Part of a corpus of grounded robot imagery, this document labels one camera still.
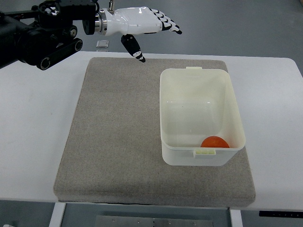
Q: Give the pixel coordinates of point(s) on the black table control panel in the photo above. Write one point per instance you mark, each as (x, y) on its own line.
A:
(281, 214)

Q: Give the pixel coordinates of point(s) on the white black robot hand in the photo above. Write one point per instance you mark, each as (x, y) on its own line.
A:
(135, 21)

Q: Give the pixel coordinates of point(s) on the white table leg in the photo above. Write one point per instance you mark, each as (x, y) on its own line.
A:
(236, 218)
(57, 214)

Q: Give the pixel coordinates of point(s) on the white table leg left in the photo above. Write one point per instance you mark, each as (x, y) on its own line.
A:
(57, 214)

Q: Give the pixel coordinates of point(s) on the white table leg right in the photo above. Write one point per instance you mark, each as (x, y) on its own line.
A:
(236, 218)

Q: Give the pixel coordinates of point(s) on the orange fruit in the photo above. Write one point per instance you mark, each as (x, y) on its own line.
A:
(214, 142)

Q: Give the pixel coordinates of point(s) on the grey felt mat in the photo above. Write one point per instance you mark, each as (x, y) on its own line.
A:
(113, 151)

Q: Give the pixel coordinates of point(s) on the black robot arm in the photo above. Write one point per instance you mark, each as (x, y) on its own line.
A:
(45, 35)

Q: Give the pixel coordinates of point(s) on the white plastic box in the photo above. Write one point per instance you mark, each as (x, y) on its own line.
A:
(197, 103)

